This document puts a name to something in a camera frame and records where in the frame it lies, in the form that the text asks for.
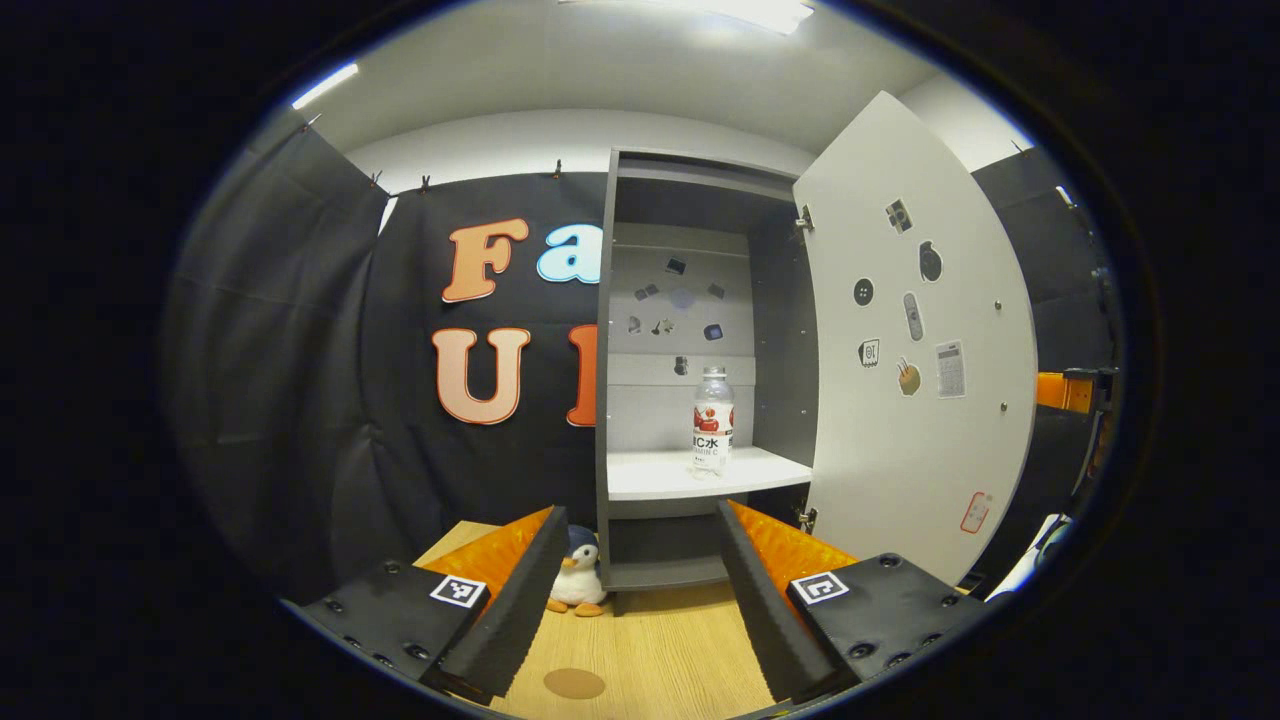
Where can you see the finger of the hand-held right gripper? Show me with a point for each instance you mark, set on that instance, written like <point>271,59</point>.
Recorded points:
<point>1062,392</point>

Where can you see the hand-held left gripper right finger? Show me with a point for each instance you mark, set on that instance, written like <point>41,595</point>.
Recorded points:
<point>760,610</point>

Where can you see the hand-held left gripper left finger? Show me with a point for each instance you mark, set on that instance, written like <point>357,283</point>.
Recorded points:
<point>520,610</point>

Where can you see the round brown coaster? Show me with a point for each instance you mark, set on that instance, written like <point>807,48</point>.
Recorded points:
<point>574,684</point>

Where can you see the white cabinet door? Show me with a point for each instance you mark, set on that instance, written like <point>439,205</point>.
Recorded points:
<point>900,450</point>

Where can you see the clear bottle with cherry label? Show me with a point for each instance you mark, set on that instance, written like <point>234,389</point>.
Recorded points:
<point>712,430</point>

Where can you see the grey cabinet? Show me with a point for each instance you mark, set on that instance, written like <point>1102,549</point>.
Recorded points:
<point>780,330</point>

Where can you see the metal door hinge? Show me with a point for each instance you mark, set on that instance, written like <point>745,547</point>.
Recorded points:
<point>805,218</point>
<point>808,518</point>

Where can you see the penguin plush toy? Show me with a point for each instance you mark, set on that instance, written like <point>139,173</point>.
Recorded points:
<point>578,580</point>

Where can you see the black backdrop cloth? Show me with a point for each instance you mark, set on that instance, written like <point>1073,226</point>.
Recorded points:
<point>300,400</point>

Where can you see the wide ceiling light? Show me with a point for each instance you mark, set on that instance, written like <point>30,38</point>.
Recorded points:
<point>740,12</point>

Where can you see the long ceiling light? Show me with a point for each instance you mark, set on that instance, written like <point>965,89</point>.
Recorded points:
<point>325,86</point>

